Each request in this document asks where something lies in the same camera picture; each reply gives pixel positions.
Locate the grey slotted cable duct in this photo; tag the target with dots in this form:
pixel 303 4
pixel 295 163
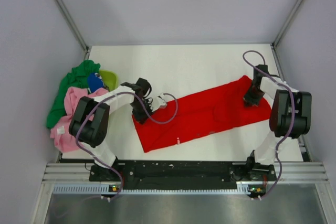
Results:
pixel 99 189

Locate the right aluminium frame post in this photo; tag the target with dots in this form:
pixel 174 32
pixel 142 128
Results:
pixel 287 23

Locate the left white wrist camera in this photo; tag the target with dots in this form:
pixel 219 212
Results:
pixel 158 102

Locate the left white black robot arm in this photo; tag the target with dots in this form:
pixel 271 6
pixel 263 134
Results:
pixel 91 117

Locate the green t shirt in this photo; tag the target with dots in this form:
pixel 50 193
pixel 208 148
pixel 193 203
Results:
pixel 77 77

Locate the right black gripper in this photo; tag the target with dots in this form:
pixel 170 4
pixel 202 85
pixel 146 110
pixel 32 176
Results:
pixel 248 100

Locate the lime green tray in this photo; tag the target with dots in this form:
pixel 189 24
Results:
pixel 109 78

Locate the red t shirt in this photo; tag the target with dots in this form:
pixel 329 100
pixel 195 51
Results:
pixel 201 114

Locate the left aluminium frame post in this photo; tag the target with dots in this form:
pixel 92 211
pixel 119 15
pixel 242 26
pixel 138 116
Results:
pixel 71 24

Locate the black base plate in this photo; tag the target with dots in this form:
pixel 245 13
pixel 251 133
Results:
pixel 182 175

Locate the blue t shirt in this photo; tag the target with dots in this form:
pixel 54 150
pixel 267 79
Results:
pixel 95 82

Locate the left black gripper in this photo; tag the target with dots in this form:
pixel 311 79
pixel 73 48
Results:
pixel 140 118

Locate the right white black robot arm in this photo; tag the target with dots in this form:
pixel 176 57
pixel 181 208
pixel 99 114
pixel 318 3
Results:
pixel 290 115

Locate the aluminium frame post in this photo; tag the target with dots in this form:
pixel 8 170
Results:
pixel 71 24
pixel 287 23

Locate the pink t shirt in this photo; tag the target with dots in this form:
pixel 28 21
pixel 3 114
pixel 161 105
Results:
pixel 63 140

